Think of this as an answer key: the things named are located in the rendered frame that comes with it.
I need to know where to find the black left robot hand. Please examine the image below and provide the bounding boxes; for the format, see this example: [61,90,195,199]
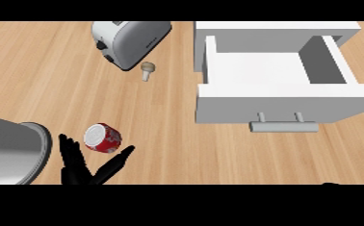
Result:
[56,134,136,186]

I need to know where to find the red can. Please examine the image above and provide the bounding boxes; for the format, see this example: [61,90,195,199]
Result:
[83,122,123,154]

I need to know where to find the white open drawer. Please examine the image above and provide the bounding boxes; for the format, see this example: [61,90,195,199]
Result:
[195,35,364,125]

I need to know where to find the grey round pot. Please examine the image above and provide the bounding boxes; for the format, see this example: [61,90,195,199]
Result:
[0,118,53,186]

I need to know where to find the small beige mushroom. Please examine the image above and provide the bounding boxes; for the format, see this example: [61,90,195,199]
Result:
[139,62,158,83]

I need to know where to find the silver toaster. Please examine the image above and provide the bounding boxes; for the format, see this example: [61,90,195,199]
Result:
[90,21,173,72]

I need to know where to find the white cabinet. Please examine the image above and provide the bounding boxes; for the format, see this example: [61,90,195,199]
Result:
[192,21,363,74]

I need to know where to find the grey drawer handle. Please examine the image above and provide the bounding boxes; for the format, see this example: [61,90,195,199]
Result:
[249,112,320,134]

